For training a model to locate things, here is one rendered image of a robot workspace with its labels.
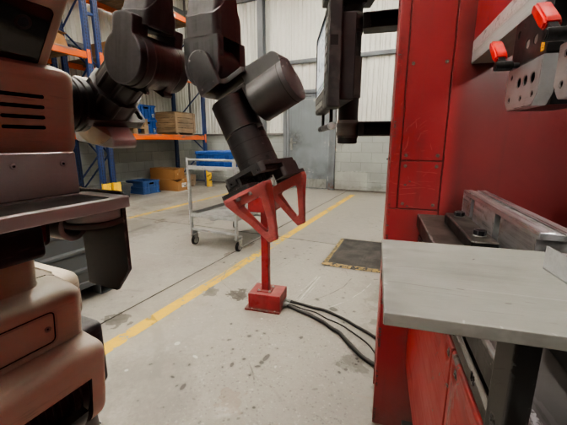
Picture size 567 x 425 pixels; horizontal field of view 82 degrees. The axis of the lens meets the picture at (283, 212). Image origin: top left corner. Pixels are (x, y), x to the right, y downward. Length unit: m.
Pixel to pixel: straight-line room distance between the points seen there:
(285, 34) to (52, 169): 7.96
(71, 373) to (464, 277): 0.54
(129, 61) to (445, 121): 0.92
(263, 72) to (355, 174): 7.10
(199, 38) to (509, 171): 0.99
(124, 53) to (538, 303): 0.56
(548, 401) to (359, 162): 7.15
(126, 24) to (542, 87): 0.65
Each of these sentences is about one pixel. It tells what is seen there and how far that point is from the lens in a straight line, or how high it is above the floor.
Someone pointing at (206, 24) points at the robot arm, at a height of 1.26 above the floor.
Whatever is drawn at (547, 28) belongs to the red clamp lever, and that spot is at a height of 1.26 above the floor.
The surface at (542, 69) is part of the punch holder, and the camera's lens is 0.71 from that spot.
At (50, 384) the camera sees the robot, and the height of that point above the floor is 0.78.
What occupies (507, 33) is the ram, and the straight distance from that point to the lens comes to 0.93.
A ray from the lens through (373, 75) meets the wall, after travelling 7.53.
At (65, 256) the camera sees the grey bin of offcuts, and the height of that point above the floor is 0.37.
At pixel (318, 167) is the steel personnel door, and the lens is 7.70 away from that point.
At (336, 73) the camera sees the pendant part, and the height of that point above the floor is 1.35.
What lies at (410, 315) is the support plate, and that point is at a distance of 0.25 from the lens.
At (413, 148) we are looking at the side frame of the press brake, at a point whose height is 1.09.
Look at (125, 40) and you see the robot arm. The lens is 0.57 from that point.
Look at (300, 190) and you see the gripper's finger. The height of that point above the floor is 1.04.
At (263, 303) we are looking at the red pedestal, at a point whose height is 0.06.
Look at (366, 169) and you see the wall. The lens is 7.45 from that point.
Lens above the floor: 1.12
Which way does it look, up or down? 12 degrees down
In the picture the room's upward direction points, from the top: straight up
